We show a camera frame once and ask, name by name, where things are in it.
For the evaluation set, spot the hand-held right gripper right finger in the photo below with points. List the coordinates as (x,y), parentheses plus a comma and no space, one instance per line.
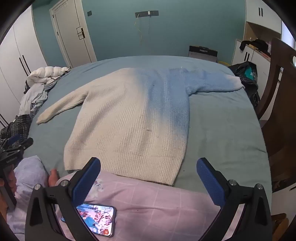
(209,179)

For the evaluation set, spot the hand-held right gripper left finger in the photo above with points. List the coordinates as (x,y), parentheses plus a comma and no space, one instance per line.
(86,183)

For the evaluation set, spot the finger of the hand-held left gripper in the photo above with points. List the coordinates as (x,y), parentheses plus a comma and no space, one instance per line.
(12,140)
(25,144)

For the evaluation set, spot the white knit sweater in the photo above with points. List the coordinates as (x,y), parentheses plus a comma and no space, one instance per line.
(129,120)

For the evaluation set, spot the person's left hand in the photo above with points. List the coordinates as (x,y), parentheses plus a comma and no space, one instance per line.
(11,182)

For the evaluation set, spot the dark tweed garment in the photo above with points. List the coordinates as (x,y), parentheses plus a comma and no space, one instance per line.
(15,127)

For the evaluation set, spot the pale lilac cloth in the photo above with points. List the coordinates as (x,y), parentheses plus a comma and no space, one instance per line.
(30,178)

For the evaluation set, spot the smartphone with lit screen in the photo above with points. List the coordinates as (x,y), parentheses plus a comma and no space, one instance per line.
(99,217)

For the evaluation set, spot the light blue crumpled garment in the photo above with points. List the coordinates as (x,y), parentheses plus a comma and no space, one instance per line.
(32,98)

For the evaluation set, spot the bed with blue sheet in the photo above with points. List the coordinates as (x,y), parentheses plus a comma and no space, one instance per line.
(219,129)

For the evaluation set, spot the pink checked blanket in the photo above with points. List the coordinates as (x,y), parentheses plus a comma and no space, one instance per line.
(161,208)

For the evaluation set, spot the white puffer jacket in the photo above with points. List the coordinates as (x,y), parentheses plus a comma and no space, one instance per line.
(44,74)

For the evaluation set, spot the white wardrobe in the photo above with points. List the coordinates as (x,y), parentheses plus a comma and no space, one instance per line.
(16,60)

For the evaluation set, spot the brown wooden chair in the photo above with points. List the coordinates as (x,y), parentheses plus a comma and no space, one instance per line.
(277,111)

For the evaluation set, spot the black trash bag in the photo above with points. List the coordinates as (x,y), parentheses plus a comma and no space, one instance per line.
(247,78)

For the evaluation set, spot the white door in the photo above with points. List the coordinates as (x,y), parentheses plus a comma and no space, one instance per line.
(71,32)

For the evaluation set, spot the black and white box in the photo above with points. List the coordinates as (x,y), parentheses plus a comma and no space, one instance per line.
(203,53)

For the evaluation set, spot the black clothing pile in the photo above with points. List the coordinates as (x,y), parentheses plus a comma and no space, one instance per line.
(255,45)

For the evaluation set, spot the white cabinet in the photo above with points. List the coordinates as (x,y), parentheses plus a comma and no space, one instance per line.
(254,27)

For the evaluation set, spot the grey wall power strip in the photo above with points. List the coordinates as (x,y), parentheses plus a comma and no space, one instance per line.
(147,13)

